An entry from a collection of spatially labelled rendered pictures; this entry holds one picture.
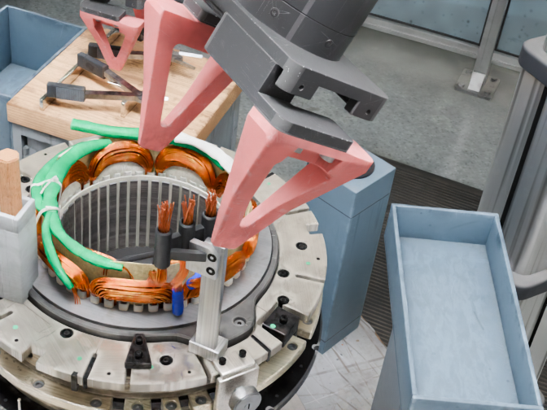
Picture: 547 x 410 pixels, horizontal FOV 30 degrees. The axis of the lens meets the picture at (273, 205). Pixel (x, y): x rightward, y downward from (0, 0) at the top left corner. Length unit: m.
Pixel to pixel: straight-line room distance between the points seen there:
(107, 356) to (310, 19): 0.41
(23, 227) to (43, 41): 0.52
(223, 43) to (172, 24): 0.05
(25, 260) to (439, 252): 0.43
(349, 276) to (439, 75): 2.19
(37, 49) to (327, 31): 0.86
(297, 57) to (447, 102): 2.77
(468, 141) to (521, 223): 1.88
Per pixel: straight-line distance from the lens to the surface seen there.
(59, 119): 1.09
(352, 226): 1.11
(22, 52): 1.31
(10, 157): 0.77
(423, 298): 0.99
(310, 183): 0.47
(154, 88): 0.52
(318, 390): 1.21
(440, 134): 3.05
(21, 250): 0.80
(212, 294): 0.75
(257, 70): 0.44
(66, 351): 0.81
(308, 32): 0.46
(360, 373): 1.24
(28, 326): 0.82
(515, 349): 0.94
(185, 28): 0.51
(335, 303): 1.19
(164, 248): 0.72
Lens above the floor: 1.69
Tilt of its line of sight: 39 degrees down
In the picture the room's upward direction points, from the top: 8 degrees clockwise
